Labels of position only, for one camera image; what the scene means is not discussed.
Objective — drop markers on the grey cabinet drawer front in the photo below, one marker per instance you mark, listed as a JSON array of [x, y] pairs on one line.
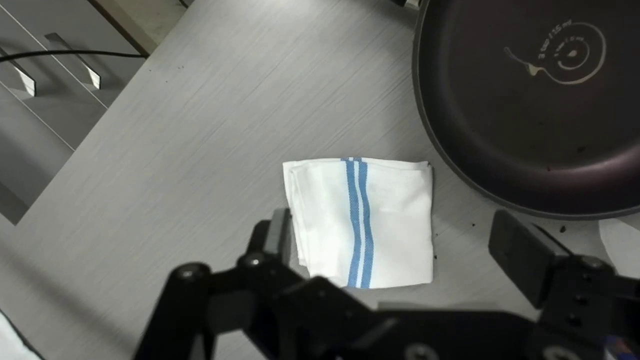
[[47, 132]]

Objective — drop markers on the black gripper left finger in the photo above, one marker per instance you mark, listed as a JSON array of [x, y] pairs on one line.
[[201, 292]]

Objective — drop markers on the white folded cloth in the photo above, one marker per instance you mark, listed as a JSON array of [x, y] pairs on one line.
[[12, 341]]

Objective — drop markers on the black nonstick frying pan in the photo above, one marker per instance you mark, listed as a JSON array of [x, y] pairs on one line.
[[533, 120]]

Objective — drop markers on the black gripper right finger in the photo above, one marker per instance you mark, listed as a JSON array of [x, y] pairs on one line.
[[580, 292]]

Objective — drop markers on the white blue-striped towel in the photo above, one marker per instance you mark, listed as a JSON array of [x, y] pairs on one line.
[[392, 221]]

